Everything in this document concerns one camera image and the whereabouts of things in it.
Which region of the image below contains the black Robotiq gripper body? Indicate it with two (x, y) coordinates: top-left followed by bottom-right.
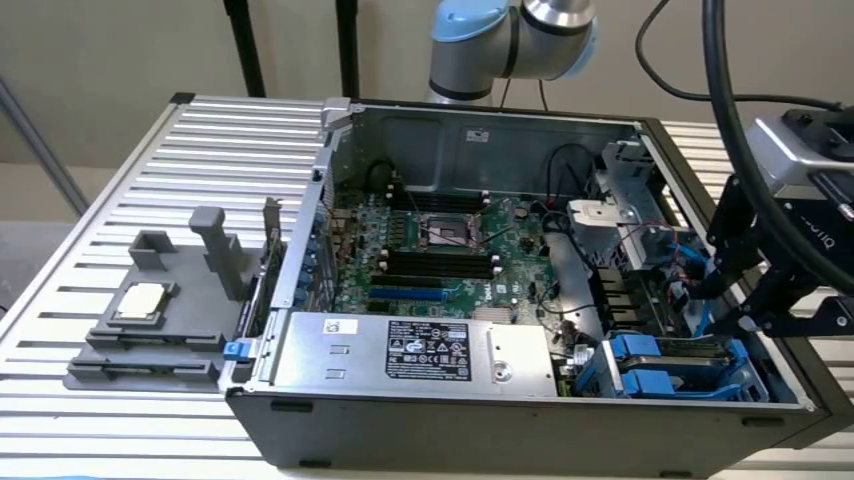
(767, 170), (854, 300)

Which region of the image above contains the silver metal disk bay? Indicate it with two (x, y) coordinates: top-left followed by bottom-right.
(565, 139), (697, 275)

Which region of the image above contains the disk in blue carrier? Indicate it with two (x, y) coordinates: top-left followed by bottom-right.
(606, 333), (736, 361)
(622, 355), (744, 401)

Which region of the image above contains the black RAM slot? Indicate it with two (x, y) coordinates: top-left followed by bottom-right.
(402, 189), (493, 202)
(385, 249), (500, 265)
(382, 260), (500, 277)
(402, 198), (494, 211)

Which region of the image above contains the black expansion slot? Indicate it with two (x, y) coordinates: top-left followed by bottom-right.
(370, 273), (450, 290)

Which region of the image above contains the blue expansion slot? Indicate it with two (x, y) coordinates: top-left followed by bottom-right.
(369, 286), (448, 304)

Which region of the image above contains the black fan shroud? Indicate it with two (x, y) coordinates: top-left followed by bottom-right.
(590, 264), (653, 334)

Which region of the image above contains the green motherboard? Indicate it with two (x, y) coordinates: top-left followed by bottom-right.
(330, 192), (597, 329)

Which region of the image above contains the CPU socket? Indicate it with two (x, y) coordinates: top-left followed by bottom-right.
(412, 212), (490, 252)

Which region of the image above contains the black open PC case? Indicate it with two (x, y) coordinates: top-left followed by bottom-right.
(223, 97), (837, 471)

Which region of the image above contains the silver power supply unit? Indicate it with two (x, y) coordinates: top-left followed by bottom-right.
(270, 311), (564, 400)

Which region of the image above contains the black stand pole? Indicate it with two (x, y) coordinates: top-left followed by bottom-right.
(333, 0), (364, 100)
(229, 0), (270, 99)

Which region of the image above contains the gray parts rack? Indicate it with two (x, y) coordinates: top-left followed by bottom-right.
(63, 206), (263, 392)

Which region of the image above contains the silver CPU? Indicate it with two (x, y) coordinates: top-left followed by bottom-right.
(113, 281), (178, 322)

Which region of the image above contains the light blue disk wire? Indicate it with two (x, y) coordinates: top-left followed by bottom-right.
(690, 292), (712, 342)

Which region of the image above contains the gray wrist camera box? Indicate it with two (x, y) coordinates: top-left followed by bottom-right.
(745, 107), (854, 202)

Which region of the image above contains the black looped wire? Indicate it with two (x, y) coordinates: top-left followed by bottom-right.
(545, 143), (604, 202)

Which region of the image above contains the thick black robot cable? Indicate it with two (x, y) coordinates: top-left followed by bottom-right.
(704, 0), (791, 214)

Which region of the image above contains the thin black camera cable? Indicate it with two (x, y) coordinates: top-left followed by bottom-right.
(634, 0), (847, 113)

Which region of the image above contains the black short wire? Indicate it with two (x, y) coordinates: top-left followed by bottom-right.
(365, 159), (404, 194)

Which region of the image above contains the gray metal frame leg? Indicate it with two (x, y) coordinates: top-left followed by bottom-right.
(0, 74), (93, 217)

